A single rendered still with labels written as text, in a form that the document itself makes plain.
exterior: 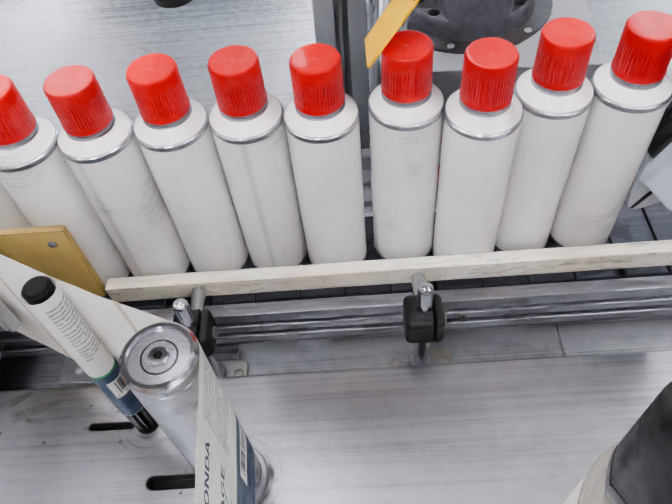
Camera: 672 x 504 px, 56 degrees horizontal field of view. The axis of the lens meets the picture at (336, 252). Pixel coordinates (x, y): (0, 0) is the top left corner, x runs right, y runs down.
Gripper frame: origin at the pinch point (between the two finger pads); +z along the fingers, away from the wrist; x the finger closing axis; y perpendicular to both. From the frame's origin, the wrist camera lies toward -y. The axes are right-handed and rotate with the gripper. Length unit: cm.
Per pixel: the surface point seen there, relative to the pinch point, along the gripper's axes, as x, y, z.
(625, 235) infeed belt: 3.1, 0.5, 4.6
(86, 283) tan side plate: -38.0, 4.3, 23.9
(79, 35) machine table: -46, -44, 39
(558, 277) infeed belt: -2.7, 4.3, 7.9
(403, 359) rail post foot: -11.9, 8.6, 18.6
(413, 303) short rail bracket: -15.6, 8.4, 10.7
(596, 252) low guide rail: -2.6, 4.5, 3.8
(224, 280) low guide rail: -28.1, 4.8, 18.5
